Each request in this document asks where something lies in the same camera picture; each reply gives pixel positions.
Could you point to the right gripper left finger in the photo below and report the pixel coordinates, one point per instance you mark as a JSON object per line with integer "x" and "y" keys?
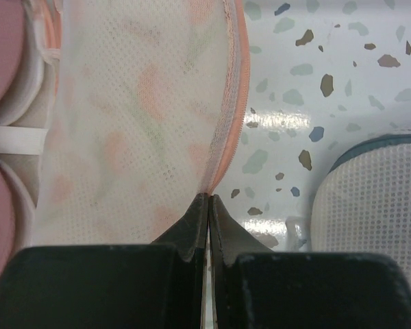
{"x": 156, "y": 285}

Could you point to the tulip print mesh laundry bag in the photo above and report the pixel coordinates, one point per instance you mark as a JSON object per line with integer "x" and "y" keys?
{"x": 145, "y": 111}

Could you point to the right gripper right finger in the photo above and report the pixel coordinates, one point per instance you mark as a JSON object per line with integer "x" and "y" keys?
{"x": 255, "y": 287}

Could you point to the round white mesh laundry bag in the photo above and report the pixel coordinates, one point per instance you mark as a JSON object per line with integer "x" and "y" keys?
{"x": 363, "y": 204}

